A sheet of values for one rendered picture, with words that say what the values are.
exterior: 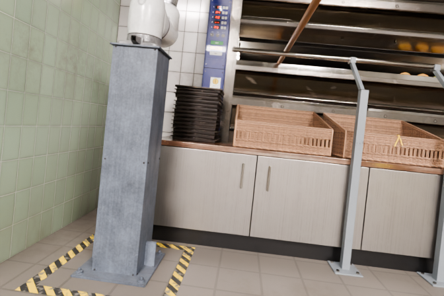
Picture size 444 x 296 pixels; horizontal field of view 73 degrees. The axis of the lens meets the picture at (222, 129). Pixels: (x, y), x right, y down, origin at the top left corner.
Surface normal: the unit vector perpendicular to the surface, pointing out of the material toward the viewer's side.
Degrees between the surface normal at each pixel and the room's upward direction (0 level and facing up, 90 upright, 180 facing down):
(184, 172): 90
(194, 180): 90
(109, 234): 90
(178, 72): 90
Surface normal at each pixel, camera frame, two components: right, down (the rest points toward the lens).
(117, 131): -0.07, 0.01
